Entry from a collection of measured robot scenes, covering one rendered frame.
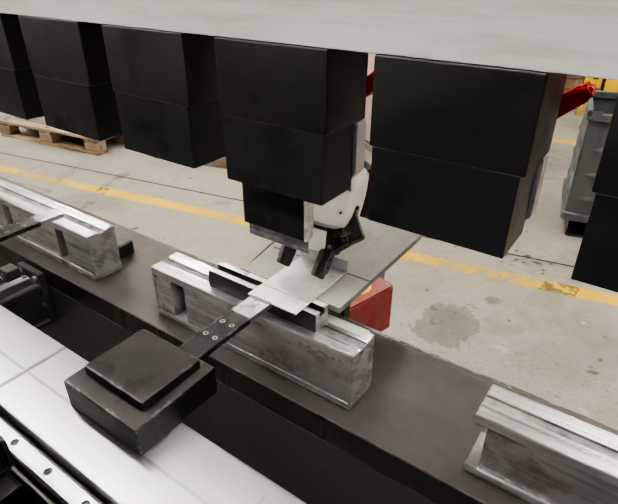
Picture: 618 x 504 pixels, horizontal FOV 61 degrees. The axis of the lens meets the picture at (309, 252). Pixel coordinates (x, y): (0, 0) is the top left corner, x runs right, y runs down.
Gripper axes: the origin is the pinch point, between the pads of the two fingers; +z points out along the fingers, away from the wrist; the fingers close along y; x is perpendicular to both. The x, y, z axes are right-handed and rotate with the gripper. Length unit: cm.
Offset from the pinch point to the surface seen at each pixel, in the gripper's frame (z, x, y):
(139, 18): -18.7, -27.1, -17.8
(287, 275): 3.0, 1.4, -2.4
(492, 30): -19.8, -28.1, 24.5
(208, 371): 16.3, -17.6, 4.3
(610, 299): -46, 216, 38
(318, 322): 7.5, -1.1, 6.4
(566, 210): -94, 249, 3
